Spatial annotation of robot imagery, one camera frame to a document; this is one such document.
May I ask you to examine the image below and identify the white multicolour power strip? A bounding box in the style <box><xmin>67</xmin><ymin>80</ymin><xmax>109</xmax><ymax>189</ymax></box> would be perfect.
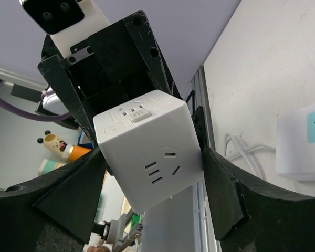
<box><xmin>275</xmin><ymin>104</ymin><xmax>315</xmax><ymax>181</ymax></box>

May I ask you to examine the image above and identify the orange cup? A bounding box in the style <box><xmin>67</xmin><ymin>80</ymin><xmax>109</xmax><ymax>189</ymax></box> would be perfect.
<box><xmin>68</xmin><ymin>145</ymin><xmax>91</xmax><ymax>162</ymax></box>

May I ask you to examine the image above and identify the white cube socket adapter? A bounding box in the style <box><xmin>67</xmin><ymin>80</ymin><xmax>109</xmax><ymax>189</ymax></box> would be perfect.
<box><xmin>93</xmin><ymin>90</ymin><xmax>197</xmax><ymax>213</ymax></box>

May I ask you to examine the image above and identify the cartoon bear bottle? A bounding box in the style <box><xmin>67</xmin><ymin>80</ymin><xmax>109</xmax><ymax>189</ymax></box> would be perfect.
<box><xmin>37</xmin><ymin>130</ymin><xmax>73</xmax><ymax>161</ymax></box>

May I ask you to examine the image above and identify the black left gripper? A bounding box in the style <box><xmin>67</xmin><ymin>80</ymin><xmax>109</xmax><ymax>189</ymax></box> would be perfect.
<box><xmin>37</xmin><ymin>10</ymin><xmax>182</xmax><ymax>147</ymax></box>

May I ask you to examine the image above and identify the teal white box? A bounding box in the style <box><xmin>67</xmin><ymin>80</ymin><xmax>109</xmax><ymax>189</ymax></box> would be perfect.
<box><xmin>38</xmin><ymin>159</ymin><xmax>66</xmax><ymax>176</ymax></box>

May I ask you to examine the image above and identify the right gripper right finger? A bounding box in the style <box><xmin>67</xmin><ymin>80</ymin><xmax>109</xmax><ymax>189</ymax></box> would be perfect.
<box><xmin>203</xmin><ymin>147</ymin><xmax>315</xmax><ymax>251</ymax></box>

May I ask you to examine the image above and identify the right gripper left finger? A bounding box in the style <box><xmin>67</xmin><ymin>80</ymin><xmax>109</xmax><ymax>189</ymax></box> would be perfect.
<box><xmin>0</xmin><ymin>149</ymin><xmax>107</xmax><ymax>251</ymax></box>

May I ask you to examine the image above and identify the aluminium front rail frame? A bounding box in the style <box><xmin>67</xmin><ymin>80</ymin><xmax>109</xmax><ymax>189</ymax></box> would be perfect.
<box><xmin>135</xmin><ymin>66</ymin><xmax>221</xmax><ymax>251</ymax></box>

